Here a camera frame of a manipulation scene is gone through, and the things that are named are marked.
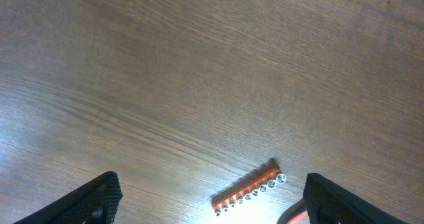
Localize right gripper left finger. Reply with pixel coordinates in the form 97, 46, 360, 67
17, 171, 123, 224

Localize orange socket bit rail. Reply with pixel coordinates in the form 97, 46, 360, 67
211, 158, 287, 217

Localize red handled pliers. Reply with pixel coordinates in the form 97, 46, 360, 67
277, 199, 308, 224

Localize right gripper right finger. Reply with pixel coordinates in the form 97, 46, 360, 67
303, 173, 403, 224

